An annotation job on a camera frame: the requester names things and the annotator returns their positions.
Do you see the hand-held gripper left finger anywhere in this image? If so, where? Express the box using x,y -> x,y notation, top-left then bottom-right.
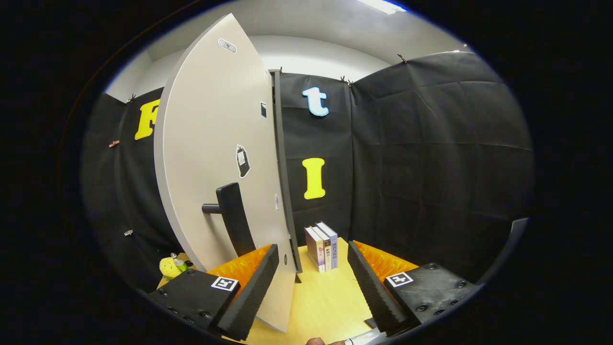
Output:
148,243 -> 280,342

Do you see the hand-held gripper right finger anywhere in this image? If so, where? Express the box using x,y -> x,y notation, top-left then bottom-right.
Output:
347,241 -> 481,337

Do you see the black door handle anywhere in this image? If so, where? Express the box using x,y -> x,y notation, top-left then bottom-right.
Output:
202,182 -> 257,258

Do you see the grey shoe cabinet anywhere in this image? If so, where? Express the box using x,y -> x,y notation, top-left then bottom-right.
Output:
268,69 -> 303,283

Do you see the beige shoe cabinet door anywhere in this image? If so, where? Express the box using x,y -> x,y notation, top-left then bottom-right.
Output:
153,13 -> 300,334

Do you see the book with grey spine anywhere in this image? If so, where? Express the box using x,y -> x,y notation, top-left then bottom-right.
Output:
311,224 -> 332,271

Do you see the book with purple spine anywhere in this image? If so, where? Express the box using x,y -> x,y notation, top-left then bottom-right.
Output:
305,226 -> 326,273

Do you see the yellow plush toy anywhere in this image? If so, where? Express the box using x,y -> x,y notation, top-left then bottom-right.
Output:
159,257 -> 182,280

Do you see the black backdrop cloth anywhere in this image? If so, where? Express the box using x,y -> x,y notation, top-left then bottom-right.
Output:
81,50 -> 534,293

